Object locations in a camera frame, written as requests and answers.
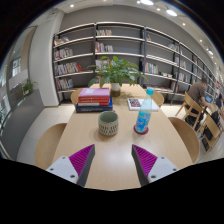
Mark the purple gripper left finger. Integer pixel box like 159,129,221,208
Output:
47,144,95,187

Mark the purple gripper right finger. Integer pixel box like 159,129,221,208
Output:
132,145,178,186

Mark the clear blue-label water bottle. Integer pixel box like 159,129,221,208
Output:
135,88,153,132

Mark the wooden chair near left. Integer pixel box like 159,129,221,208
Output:
35,123,66,170

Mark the red round coaster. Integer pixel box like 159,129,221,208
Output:
133,125,149,135

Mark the wooden chair near right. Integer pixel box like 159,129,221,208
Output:
169,117,200,163

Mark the patterned ceramic cup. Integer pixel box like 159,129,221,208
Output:
98,111,118,136

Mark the open magazine on table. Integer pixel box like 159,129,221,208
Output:
127,98,159,111

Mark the stack of books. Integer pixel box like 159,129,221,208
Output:
76,88,113,113

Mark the wooden chair right foreground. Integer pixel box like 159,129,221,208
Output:
198,115,221,151

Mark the wooden chair far right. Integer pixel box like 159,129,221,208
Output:
152,90,164,107

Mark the wooden chair under person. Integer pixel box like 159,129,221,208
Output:
179,93,203,127

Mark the wooden chair far left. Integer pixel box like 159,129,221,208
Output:
70,88,83,105

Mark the laptop on right table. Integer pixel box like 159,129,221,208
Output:
205,95,213,103

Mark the seated person brown shirt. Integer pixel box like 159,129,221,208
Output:
186,77,210,128

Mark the small plant left window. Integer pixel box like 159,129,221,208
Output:
22,79,37,96

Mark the green potted plant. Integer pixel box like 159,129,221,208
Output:
88,56,147,97

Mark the large grey bookshelf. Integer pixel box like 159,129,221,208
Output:
53,22,219,103

